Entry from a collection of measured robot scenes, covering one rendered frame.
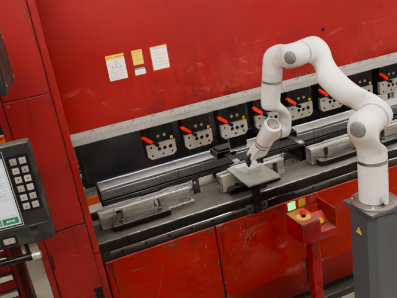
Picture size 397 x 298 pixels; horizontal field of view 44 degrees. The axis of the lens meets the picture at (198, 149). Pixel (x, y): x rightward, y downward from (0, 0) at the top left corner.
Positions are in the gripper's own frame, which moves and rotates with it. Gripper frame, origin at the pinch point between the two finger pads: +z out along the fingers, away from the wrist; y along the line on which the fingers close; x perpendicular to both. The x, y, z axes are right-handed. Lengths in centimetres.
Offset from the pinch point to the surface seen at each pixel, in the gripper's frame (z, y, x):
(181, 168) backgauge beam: 34.3, 21.0, -27.0
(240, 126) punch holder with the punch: -5.2, -1.9, -18.6
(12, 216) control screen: -43, 119, 6
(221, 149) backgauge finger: 24.0, -2.1, -24.8
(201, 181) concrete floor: 216, -75, -95
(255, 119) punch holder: -7.5, -11.1, -18.7
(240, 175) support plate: 6.0, 7.5, 2.4
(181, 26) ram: -46, 20, -58
